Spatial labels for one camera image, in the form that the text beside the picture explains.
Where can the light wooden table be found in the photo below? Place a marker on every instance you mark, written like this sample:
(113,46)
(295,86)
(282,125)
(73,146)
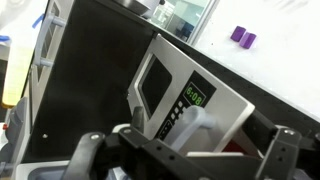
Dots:
(16,76)

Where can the shallow metal bowl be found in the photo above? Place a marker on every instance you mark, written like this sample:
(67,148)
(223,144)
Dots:
(136,6)

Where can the toy microwave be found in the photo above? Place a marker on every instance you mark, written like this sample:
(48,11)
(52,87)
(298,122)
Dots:
(186,66)

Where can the fridge door with water dispenser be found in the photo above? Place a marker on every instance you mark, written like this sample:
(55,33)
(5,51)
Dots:
(16,116)

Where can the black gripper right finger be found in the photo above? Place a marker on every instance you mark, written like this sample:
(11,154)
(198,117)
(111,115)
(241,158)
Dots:
(280,156)

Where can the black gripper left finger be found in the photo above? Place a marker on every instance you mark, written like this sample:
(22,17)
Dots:
(83,156)

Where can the whiteboard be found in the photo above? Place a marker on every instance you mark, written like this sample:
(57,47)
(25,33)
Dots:
(283,66)

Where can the blue tape strip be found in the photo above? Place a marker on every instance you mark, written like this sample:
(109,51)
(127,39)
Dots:
(4,38)
(37,20)

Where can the white panel board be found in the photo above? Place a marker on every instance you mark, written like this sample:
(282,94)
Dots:
(20,16)

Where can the purple block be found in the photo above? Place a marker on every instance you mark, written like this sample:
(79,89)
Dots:
(238,33)
(248,40)

